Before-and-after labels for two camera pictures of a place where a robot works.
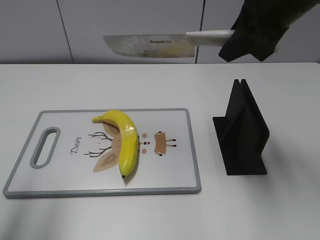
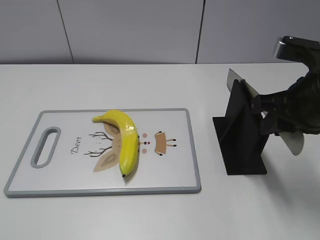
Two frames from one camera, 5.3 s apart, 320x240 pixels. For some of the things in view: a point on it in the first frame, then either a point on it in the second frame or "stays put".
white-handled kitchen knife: x=165 y=45 → x=295 y=142
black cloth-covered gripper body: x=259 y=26 → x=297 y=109
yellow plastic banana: x=129 y=140 stays put
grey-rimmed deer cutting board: x=66 y=153 stays put
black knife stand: x=242 y=134 stays put
